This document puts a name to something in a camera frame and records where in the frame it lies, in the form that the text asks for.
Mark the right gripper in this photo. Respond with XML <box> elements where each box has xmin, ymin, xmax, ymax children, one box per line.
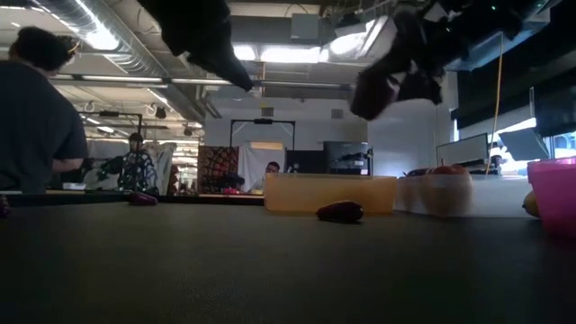
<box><xmin>349</xmin><ymin>0</ymin><xmax>506</xmax><ymax>122</ymax></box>

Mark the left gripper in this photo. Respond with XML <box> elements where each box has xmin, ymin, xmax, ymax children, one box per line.
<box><xmin>137</xmin><ymin>0</ymin><xmax>254</xmax><ymax>93</ymax></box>

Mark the small dark red chili pepper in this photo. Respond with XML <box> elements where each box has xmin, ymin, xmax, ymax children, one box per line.
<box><xmin>316</xmin><ymin>200</ymin><xmax>365</xmax><ymax>224</ymax></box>

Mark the small purple eggplant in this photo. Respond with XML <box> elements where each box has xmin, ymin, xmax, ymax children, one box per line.
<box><xmin>127</xmin><ymin>192</ymin><xmax>159</xmax><ymax>207</ymax></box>

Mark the yellow lemon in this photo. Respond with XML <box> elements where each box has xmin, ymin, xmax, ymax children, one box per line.
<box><xmin>521</xmin><ymin>190</ymin><xmax>541</xmax><ymax>220</ymax></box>

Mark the ceiling light panel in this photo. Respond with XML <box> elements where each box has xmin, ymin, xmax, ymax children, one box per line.
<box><xmin>259</xmin><ymin>44</ymin><xmax>323</xmax><ymax>65</ymax></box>
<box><xmin>231</xmin><ymin>41</ymin><xmax>258</xmax><ymax>63</ymax></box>

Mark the long gray ceiling pipe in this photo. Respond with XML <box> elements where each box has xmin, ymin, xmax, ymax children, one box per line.
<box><xmin>49</xmin><ymin>74</ymin><xmax>437</xmax><ymax>95</ymax></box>

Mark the black monitor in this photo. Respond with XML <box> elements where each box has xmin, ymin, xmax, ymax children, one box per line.
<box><xmin>322</xmin><ymin>140</ymin><xmax>374</xmax><ymax>176</ymax></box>

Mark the gray ceiling box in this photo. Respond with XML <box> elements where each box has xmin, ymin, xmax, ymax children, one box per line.
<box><xmin>290</xmin><ymin>13</ymin><xmax>322</xmax><ymax>41</ymax></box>

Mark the gray backed monitor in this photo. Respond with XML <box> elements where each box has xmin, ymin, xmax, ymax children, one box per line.
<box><xmin>436</xmin><ymin>132</ymin><xmax>491</xmax><ymax>175</ymax></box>

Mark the white sheet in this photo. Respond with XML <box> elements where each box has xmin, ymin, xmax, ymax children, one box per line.
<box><xmin>238</xmin><ymin>142</ymin><xmax>287</xmax><ymax>194</ymax></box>
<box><xmin>85</xmin><ymin>139</ymin><xmax>177</xmax><ymax>195</ymax></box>

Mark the patterned tapestry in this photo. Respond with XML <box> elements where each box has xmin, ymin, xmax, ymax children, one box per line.
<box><xmin>196</xmin><ymin>144</ymin><xmax>240</xmax><ymax>195</ymax></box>

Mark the black screen panel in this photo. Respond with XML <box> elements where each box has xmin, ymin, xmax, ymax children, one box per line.
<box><xmin>285</xmin><ymin>149</ymin><xmax>325</xmax><ymax>176</ymax></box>

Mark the orange plastic basket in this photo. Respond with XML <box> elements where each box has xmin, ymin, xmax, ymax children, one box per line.
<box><xmin>263</xmin><ymin>172</ymin><xmax>398</xmax><ymax>214</ymax></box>

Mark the tilted gray panel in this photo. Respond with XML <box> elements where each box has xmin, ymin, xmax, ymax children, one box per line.
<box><xmin>498</xmin><ymin>127</ymin><xmax>551</xmax><ymax>162</ymax></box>

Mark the white plastic basket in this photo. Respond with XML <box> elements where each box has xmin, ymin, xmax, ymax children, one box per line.
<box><xmin>394</xmin><ymin>173</ymin><xmax>536</xmax><ymax>220</ymax></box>

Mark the pink plastic basket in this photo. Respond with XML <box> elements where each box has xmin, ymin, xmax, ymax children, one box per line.
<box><xmin>526</xmin><ymin>155</ymin><xmax>576</xmax><ymax>239</ymax></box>

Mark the black frame stand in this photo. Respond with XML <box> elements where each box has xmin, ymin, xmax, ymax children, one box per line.
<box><xmin>229</xmin><ymin>118</ymin><xmax>297</xmax><ymax>152</ymax></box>
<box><xmin>76</xmin><ymin>110</ymin><xmax>144</xmax><ymax>195</ymax></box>

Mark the corrugated silver air duct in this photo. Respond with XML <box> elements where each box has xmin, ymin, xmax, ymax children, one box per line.
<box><xmin>33</xmin><ymin>0</ymin><xmax>208</xmax><ymax>123</ymax></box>

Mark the dark wall screen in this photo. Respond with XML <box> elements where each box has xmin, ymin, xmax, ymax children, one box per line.
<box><xmin>530</xmin><ymin>86</ymin><xmax>576</xmax><ymax>138</ymax></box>

